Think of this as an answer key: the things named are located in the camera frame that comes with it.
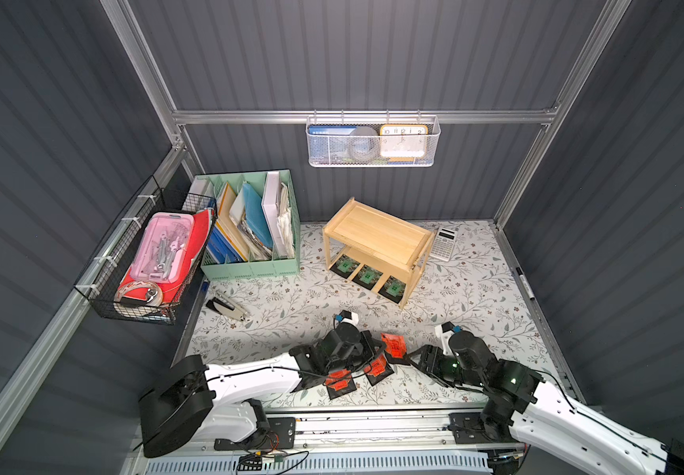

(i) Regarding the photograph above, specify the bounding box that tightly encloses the red tea bag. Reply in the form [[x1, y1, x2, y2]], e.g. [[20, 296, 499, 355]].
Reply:
[[364, 353, 395, 386], [381, 332, 409, 365], [324, 370, 357, 400]]

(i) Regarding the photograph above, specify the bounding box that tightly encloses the green tea bag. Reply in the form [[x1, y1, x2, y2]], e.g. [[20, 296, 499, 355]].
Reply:
[[353, 265, 383, 290], [378, 276, 407, 304], [330, 255, 360, 279]]

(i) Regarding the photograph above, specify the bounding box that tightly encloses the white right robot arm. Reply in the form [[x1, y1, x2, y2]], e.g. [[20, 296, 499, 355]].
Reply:
[[407, 323, 684, 474]]

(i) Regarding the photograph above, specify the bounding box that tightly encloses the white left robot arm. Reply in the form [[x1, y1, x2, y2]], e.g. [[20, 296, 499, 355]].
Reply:
[[138, 321, 386, 458]]

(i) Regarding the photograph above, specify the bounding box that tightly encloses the light wooden two-tier shelf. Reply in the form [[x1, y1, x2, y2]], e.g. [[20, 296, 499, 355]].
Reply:
[[322, 198, 436, 308]]

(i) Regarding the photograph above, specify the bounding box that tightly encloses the white scientific calculator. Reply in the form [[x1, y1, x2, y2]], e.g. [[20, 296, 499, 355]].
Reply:
[[430, 227, 458, 262]]

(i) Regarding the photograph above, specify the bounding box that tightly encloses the black marker pen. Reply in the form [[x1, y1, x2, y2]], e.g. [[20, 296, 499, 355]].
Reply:
[[515, 267, 536, 301]]

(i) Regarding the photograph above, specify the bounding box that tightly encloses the green file organizer box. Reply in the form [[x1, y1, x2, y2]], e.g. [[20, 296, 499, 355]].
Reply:
[[184, 169, 300, 281]]

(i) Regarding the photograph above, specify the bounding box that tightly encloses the red folder in basket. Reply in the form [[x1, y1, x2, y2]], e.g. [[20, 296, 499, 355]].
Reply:
[[116, 209, 213, 307]]

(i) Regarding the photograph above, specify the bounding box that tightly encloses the clear tape dispenser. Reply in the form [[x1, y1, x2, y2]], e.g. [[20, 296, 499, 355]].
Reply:
[[114, 281, 164, 307]]

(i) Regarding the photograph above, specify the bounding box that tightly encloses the pink plastic tool case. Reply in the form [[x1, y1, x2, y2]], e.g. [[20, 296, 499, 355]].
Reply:
[[130, 212, 195, 284]]

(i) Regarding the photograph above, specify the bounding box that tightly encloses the blue box in basket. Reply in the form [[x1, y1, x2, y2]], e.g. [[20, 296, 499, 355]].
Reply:
[[306, 125, 356, 167]]

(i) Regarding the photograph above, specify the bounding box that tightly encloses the grey tape roll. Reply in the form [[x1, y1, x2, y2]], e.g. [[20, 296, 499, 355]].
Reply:
[[348, 126, 380, 163]]

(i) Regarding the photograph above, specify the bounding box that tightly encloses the white mesh hanging basket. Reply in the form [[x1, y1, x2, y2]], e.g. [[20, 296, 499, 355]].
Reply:
[[306, 111, 441, 168]]

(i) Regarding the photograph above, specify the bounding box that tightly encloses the yellow white alarm clock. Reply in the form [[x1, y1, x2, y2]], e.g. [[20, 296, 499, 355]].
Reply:
[[380, 124, 429, 162]]

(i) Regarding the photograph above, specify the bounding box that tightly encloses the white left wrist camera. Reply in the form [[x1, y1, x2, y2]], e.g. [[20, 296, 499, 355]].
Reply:
[[334, 310, 359, 327]]

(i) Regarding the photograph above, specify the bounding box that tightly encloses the black wire wall basket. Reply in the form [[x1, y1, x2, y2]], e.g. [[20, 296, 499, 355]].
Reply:
[[75, 178, 217, 326]]

